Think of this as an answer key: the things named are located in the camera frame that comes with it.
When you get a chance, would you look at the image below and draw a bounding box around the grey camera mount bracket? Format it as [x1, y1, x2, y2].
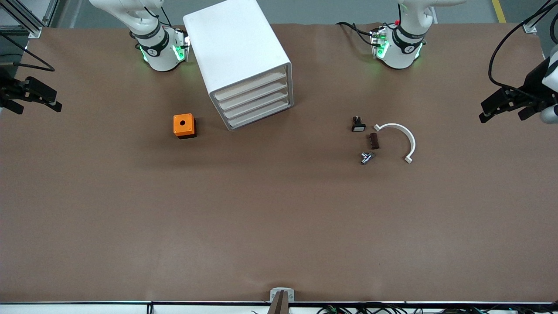
[267, 288, 295, 314]

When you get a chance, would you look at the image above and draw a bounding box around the white curved plastic arc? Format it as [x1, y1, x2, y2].
[374, 123, 416, 164]

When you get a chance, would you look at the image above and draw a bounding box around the aluminium frame profile with bracket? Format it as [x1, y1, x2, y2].
[522, 0, 558, 33]
[0, 7, 43, 39]

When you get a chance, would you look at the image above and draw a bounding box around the black arm base cable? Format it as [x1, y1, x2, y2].
[336, 21, 378, 46]

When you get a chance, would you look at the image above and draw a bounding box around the white highest cabinet drawer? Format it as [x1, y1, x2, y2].
[214, 72, 287, 101]

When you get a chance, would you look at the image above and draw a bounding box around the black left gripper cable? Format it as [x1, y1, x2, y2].
[488, 0, 558, 94]

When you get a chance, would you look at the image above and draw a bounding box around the tangled black cable bundle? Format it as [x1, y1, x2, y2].
[251, 305, 558, 314]

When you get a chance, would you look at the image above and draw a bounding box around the white lowest cabinet drawer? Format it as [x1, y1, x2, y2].
[227, 99, 292, 130]

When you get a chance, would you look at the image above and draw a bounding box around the orange box with hole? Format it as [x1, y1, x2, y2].
[173, 113, 197, 139]

